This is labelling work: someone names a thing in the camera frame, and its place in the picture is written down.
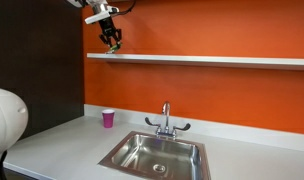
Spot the stainless steel sink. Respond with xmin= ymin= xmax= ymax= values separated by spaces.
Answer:
xmin=97 ymin=130 xmax=211 ymax=180

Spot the chrome faucet with black handles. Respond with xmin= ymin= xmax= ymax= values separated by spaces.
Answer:
xmin=144 ymin=101 xmax=192 ymax=140

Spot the long white wall shelf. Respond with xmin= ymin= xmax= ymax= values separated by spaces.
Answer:
xmin=86 ymin=52 xmax=304 ymax=72

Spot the black looping camera cable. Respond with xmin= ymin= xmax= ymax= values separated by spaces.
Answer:
xmin=110 ymin=0 xmax=137 ymax=16

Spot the purple plastic cup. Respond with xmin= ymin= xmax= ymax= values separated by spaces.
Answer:
xmin=102 ymin=109 xmax=116 ymax=129

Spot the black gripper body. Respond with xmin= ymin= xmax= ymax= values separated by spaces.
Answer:
xmin=98 ymin=16 xmax=118 ymax=38

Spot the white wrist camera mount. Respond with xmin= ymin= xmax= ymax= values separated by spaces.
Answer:
xmin=84 ymin=5 xmax=120 ymax=25

